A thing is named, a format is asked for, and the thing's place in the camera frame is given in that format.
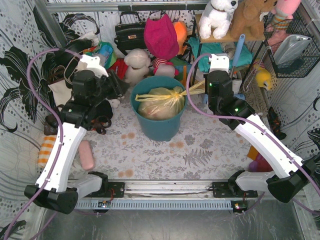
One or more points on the black wire basket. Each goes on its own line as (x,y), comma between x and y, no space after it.
(304,64)

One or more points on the red clothing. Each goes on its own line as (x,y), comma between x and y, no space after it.
(119,67)

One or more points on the pink head plush doll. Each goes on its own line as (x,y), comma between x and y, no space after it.
(163,67)

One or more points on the rainbow folded cloth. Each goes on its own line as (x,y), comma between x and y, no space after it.
(182,68)

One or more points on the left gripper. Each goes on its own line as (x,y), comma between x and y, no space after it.
(115,83)

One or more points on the small white plush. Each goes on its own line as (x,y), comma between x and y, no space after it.
(114,103)

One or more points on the white plush dog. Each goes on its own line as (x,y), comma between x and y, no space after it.
(216,18)

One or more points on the black leather handbag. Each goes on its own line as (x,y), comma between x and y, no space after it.
(130,36)

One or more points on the white storage box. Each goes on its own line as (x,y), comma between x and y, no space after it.
(236,80)

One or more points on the yellow trash bag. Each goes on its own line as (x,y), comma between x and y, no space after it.
(161,103)

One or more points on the brown teddy bear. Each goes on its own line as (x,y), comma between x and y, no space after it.
(248,14)

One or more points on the teal folded cloth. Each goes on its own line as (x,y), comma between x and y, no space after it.
(245,57)

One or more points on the cream canvas tote bag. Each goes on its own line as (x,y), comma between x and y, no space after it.
(58,85)

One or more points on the orange plush toy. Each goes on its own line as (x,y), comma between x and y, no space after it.
(181,34)

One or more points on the black round hat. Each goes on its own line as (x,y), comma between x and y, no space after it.
(62,58)

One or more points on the blue floor mop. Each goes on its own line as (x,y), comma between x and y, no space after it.
(237,53)

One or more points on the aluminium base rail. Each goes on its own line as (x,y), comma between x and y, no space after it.
(169,195)

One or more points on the cream plush lamb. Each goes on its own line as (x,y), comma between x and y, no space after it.
(138,63)

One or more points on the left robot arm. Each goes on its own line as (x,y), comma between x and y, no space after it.
(89,110)

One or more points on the colorful printed cloth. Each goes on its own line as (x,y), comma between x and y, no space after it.
(106,53)

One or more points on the silver foil pouch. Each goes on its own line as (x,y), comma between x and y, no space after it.
(291,48)

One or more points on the magenta cloth bag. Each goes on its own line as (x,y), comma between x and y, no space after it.
(160,38)

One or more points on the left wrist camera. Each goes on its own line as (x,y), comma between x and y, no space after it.
(92,64)

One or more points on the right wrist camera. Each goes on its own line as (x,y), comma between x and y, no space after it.
(219,62)

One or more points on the yellow plush toy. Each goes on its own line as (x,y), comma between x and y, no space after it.
(262,75)

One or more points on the teal trash bin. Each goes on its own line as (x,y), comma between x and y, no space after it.
(157,130)

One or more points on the pink sponge roll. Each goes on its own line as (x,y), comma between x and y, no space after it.
(86,156)

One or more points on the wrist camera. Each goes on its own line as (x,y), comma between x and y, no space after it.
(92,64)
(219,62)

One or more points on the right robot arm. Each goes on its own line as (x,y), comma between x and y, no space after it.
(289,174)

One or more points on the black orange cloth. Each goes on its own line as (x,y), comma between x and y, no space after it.
(275,124)

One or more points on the pink plush toy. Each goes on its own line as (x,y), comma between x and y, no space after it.
(283,14)

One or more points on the orange checkered towel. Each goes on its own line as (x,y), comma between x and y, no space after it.
(45,150)

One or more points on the brown patterned bag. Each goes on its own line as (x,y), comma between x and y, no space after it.
(52,125)

